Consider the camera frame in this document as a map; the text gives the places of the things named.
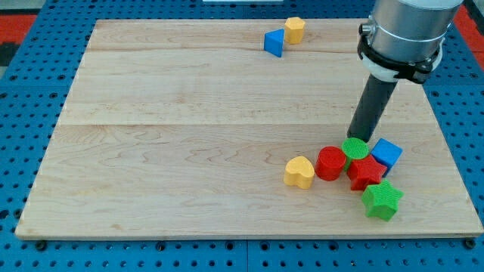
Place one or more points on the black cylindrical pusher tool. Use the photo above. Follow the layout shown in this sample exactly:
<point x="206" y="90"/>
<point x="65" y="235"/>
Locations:
<point x="371" y="106"/>

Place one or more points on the green cylinder block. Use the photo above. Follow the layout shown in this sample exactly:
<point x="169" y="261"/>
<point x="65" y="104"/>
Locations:
<point x="353" y="148"/>

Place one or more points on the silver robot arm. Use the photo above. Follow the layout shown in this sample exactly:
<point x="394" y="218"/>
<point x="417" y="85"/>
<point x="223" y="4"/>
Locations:
<point x="402" y="39"/>

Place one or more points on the green star block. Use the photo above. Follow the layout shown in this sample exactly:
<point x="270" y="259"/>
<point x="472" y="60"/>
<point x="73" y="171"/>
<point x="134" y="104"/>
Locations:
<point x="381" y="200"/>

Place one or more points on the blue triangle block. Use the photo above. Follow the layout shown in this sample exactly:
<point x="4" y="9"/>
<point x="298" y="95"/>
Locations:
<point x="274" y="42"/>

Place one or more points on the yellow heart block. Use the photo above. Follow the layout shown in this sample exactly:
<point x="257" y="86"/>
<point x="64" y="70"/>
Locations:
<point x="299" y="172"/>

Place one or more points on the red star block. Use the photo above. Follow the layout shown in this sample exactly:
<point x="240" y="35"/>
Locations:
<point x="364" y="172"/>

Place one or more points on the blue cube block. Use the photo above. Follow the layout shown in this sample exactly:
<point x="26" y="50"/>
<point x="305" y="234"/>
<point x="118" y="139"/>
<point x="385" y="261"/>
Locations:
<point x="386" y="153"/>

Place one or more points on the yellow hexagon block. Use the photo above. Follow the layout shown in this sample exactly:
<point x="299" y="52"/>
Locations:
<point x="294" y="29"/>

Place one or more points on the red cylinder block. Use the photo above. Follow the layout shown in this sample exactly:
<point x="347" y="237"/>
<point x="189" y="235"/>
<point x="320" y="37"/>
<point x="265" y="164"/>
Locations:
<point x="330" y="163"/>

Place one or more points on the wooden board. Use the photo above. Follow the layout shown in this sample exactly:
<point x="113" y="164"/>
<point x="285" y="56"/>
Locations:
<point x="181" y="130"/>

